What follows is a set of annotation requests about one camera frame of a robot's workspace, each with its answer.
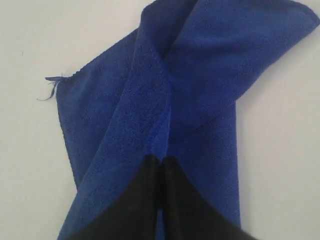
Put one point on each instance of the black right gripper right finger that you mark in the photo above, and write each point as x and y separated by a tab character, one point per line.
187	215

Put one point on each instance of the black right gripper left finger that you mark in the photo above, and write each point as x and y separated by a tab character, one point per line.
133	216

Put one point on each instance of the blue microfiber towel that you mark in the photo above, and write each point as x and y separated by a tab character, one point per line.
169	89

